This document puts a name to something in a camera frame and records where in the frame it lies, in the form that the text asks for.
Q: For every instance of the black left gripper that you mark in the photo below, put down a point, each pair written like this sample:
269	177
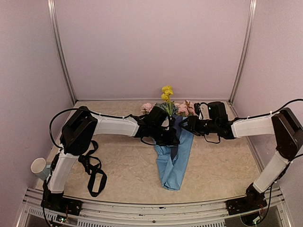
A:
171	141

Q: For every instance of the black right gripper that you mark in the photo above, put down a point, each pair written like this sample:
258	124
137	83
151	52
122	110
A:
192	125

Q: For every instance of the pale pink fake flower stem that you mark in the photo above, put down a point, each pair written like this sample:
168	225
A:
185	109

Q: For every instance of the blue wrapping paper sheet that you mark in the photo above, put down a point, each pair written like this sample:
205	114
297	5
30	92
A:
172	160

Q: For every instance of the blue fake flower bunch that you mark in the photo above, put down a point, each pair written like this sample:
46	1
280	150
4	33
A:
165	108

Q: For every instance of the yellow fake flower stem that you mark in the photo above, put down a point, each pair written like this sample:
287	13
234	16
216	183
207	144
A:
167	92

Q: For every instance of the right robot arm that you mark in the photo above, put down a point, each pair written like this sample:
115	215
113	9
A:
280	128

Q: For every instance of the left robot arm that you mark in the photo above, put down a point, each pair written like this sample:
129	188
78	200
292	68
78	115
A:
76	144

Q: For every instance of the black printed ribbon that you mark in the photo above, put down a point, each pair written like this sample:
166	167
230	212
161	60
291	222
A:
92	170

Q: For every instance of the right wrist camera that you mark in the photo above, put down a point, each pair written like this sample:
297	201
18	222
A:
198	111

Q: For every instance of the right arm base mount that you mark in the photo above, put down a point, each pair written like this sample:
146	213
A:
242	205

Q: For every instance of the aluminium front frame rail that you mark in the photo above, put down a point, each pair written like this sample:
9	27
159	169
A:
93	213

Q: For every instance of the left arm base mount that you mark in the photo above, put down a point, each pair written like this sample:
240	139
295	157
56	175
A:
62	205

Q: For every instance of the aluminium corner post right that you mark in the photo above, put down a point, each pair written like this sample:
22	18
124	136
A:
244	51

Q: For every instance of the aluminium corner post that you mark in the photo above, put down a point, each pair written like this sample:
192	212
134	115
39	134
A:
59	47
244	51

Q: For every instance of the aluminium corner post left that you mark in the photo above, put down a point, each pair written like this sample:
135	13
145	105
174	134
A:
59	47

